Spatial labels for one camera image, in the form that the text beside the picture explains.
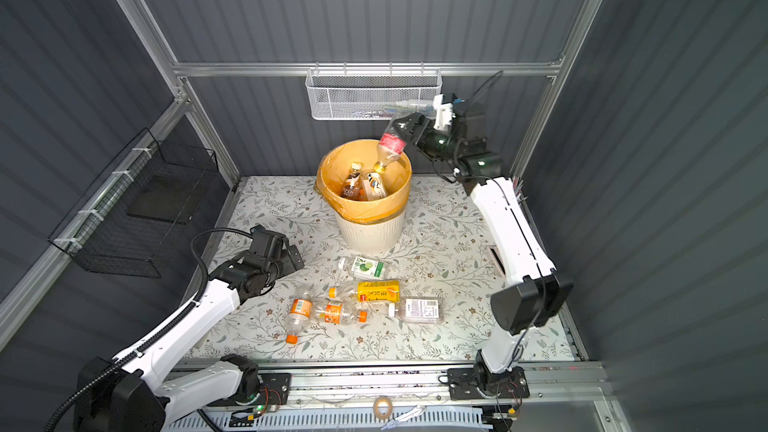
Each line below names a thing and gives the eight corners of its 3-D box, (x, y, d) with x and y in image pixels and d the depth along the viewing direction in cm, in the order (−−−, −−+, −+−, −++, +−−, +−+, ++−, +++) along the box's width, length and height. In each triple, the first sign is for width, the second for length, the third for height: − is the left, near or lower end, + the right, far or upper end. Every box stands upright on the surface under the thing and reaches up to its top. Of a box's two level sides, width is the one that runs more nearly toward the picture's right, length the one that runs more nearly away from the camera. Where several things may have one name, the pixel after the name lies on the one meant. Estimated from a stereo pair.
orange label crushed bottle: (317, 325, 85) (313, 318, 81) (320, 304, 89) (316, 296, 85) (369, 325, 85) (367, 318, 81) (370, 304, 89) (368, 296, 85)
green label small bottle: (337, 272, 96) (335, 266, 93) (344, 258, 100) (342, 251, 96) (381, 284, 94) (381, 278, 90) (386, 269, 97) (386, 262, 94)
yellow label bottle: (330, 305, 89) (327, 297, 85) (332, 288, 93) (330, 280, 88) (400, 305, 89) (400, 297, 85) (399, 288, 93) (400, 280, 88)
